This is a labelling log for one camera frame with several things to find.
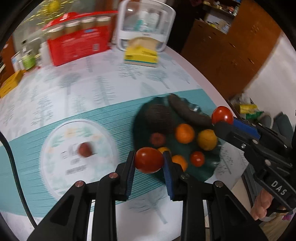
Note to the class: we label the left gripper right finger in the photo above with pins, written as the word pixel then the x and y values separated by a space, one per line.
pixel 228 218

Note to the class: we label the person right hand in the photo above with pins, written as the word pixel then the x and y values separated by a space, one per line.
pixel 261 204

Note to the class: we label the yellow orange with sticker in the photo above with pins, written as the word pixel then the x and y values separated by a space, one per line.
pixel 207 140

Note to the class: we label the yellow green snack bag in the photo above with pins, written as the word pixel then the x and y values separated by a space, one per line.
pixel 249 111

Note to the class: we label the white cosmetic storage box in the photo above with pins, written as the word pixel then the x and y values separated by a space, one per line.
pixel 152 19

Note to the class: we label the small white medicine box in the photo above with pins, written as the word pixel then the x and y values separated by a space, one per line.
pixel 16 61

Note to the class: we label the overripe brown banana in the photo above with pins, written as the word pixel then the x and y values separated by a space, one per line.
pixel 183 110

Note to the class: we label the green label glass bottle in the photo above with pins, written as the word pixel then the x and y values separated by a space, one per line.
pixel 28 58

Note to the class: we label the large red cherry tomato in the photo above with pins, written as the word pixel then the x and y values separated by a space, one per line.
pixel 148 160

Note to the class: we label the tree pattern tablecloth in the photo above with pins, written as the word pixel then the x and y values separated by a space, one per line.
pixel 102 89

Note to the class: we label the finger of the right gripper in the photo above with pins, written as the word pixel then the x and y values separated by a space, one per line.
pixel 229 133
pixel 246 128

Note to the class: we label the red paper cup package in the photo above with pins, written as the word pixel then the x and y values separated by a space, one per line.
pixel 73 36

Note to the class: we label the white round floral placemat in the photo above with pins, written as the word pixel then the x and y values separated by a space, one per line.
pixel 60 164

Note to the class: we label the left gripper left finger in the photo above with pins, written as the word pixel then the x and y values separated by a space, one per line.
pixel 69 218

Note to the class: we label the gold sun wall ornament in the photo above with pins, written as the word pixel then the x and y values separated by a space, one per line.
pixel 47 11

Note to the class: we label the large orange tangerine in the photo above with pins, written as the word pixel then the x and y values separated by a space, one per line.
pixel 184 133

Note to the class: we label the small red cherry tomato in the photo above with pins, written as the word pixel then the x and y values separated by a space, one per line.
pixel 222 113

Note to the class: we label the white squeeze bottle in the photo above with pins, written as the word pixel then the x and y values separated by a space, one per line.
pixel 44 53

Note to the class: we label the dark avocado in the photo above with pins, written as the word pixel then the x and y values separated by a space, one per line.
pixel 158 117

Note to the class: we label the yellow tissue pack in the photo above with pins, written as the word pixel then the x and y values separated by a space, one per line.
pixel 142 51

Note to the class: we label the medium orange tangerine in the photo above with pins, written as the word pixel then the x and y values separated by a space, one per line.
pixel 179 159

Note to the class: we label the yellow flat box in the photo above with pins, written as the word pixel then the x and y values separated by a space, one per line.
pixel 11 83

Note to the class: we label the small yellow-orange tangerine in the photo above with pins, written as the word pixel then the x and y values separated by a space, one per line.
pixel 163 149

